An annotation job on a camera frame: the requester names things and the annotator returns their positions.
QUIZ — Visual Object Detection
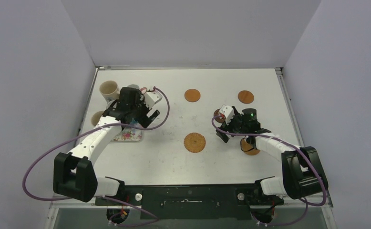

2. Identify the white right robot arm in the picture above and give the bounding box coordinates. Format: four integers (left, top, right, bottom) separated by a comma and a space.
212, 105, 328, 204

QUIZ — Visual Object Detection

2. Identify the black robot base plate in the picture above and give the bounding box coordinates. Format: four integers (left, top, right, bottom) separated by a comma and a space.
95, 183, 284, 220

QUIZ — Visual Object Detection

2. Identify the aluminium table frame rail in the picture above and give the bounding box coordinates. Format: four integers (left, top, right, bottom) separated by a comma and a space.
50, 194, 333, 209

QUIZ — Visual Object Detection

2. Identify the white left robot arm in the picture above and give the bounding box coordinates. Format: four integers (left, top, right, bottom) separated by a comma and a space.
53, 87, 167, 205

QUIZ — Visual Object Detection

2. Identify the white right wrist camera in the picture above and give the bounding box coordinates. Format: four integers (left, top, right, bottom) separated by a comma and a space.
219, 105, 235, 124

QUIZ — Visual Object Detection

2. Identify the large cream mug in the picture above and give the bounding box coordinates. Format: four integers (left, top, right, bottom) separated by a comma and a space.
99, 81, 120, 102

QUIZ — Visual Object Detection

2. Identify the dark walnut wooden coaster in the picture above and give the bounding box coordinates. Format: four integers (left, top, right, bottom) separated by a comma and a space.
214, 109, 226, 123

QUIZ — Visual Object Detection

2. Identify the cream cup at table edge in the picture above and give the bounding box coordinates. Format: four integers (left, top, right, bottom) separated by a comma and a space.
90, 111, 104, 127

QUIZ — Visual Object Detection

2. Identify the floral rectangular tray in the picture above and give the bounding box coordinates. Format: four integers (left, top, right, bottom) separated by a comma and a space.
111, 127, 144, 142

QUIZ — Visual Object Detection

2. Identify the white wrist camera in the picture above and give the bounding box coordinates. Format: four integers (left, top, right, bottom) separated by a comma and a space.
140, 87, 162, 108
219, 105, 235, 124

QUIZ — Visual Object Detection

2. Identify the light wooden coaster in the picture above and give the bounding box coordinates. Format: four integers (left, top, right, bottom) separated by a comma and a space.
184, 89, 201, 103
237, 90, 255, 104

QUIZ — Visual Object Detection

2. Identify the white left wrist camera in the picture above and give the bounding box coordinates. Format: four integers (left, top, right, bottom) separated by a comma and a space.
140, 87, 162, 108

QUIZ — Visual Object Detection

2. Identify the pink mug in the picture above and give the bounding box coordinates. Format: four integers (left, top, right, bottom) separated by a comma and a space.
128, 84, 148, 93

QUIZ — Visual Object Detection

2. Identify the woven rattan coaster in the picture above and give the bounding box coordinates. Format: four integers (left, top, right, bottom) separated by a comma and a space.
183, 132, 206, 153
240, 138, 260, 156

